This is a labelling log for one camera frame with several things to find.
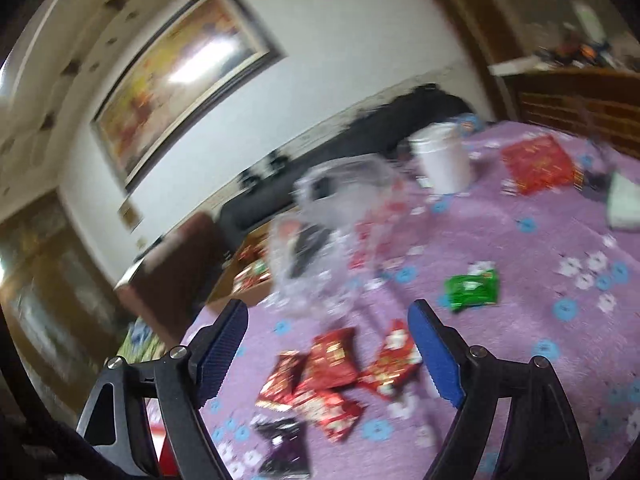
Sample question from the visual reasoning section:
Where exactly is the white flat box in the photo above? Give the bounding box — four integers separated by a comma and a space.
487, 57, 551, 77

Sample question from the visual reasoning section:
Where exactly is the dark purple snack packet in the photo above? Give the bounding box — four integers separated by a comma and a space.
251, 417, 311, 478

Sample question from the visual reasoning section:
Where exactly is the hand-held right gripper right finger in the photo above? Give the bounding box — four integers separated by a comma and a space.
407, 299, 588, 480

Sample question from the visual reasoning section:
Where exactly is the dark wooden cabinet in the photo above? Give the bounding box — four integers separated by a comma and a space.
0, 195, 126, 401

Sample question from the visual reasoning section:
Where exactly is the green patterned cloth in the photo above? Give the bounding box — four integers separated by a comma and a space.
120, 322, 166, 361

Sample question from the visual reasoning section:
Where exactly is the purple floral tablecloth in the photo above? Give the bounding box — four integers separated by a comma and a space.
170, 120, 640, 480

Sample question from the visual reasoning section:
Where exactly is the red sheer pouch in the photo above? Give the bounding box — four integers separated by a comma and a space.
501, 134, 576, 196

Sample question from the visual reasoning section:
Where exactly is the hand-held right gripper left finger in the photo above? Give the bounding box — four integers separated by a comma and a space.
75, 299, 250, 480

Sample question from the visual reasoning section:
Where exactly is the brown cardboard box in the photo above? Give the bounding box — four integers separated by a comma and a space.
207, 220, 281, 308

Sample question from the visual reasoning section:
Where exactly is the small framed wall picture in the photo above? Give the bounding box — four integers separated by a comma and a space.
118, 199, 143, 233

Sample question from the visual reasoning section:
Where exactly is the wooden sideboard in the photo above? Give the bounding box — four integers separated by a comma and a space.
500, 67, 640, 156

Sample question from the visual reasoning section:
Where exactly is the red gold snack packet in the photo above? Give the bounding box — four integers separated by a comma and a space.
357, 319, 423, 401
295, 327, 361, 393
256, 351, 306, 411

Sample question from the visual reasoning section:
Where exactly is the brown armchair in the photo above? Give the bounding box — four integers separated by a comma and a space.
114, 212, 236, 346

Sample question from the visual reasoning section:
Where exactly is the pile of cables and tools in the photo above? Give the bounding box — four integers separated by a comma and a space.
537, 35, 631, 68

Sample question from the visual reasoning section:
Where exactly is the green snack packet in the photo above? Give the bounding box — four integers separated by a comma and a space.
445, 267, 501, 313

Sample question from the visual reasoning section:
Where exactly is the framed wall painting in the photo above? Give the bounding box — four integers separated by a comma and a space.
90, 0, 287, 193

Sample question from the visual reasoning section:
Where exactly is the white plastic jar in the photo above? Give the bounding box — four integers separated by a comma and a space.
407, 122, 473, 195

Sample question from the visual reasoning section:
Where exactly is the white knit glove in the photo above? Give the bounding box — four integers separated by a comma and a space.
606, 172, 640, 233

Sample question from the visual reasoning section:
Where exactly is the red white patterned snack packet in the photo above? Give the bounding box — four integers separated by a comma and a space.
295, 390, 363, 443

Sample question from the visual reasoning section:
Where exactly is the black sofa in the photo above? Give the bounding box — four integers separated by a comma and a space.
220, 84, 476, 246

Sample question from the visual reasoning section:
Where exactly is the clear plastic bag red print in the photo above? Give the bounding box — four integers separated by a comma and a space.
267, 155, 421, 318

